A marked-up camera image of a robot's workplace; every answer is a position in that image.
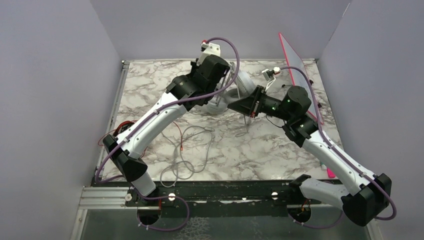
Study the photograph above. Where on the pink highlighter marker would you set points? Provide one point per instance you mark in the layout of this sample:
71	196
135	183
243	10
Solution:
330	173

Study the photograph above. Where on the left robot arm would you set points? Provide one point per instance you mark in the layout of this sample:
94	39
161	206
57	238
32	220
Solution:
184	92

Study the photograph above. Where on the red headphones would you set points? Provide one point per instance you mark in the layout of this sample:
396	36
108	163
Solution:
124	127

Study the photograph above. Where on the white green marker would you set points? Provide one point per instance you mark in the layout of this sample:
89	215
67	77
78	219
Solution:
323	166

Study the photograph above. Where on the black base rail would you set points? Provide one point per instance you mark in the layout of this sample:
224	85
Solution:
212	199

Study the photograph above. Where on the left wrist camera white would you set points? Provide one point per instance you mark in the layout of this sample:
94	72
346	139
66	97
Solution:
207	49

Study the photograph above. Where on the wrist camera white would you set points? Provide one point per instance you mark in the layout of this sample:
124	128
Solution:
207	49
270	76

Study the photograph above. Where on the white gaming headset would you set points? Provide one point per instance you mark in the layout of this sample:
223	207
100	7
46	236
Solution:
243	87

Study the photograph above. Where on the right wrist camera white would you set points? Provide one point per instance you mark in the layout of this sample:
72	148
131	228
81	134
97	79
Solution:
270	76

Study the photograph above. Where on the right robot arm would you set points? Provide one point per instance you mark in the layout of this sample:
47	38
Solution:
362	194

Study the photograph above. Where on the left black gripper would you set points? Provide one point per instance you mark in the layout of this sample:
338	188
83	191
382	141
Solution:
194	66

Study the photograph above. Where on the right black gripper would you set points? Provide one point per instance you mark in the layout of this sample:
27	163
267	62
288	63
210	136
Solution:
248	106

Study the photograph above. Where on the pink-framed whiteboard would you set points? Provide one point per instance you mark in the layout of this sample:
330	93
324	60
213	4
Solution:
294	60

